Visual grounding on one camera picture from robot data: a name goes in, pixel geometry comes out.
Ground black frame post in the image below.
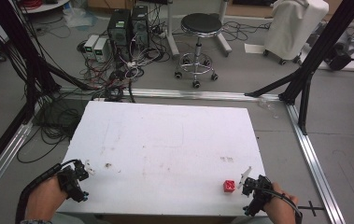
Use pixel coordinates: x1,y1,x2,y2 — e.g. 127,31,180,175
0,0,96,125
244,0,354,136

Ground black cable loops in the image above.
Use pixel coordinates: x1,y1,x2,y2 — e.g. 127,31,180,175
16,98,87,164

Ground aluminium floor rail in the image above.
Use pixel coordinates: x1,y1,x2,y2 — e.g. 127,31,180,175
58,86,290,103
284,103,347,224
0,120,35,210

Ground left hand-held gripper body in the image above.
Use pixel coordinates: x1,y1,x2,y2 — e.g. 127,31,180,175
56,159,91,203

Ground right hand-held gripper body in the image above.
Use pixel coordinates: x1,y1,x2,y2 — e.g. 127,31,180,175
242,174,274,217

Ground white covered cart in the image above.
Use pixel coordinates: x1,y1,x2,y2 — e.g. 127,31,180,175
262,0,330,66

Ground black round stool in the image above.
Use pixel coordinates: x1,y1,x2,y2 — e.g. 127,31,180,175
173,12,220,90

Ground clear plastic wrap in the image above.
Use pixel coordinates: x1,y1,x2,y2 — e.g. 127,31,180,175
62,5,98,30

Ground white table leg frame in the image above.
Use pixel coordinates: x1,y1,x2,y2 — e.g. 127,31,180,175
164,0,234,59

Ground dark grey floor device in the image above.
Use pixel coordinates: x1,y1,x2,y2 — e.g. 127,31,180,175
326,33,354,72

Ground white power supply unit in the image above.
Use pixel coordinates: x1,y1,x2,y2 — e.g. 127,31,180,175
83,34,101,60
92,36,109,63

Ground red cube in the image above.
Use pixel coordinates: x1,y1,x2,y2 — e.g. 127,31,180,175
222,179,237,193

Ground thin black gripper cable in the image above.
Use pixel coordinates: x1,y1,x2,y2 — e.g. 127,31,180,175
258,186,304,218

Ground black computer tower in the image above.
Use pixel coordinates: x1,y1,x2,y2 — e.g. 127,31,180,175
106,8,133,63
130,5,150,51

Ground tangle of floor cables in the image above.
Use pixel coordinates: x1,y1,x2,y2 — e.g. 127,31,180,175
76,36,173,104

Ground person's left hand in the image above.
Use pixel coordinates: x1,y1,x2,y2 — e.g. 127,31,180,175
24,176,69,224

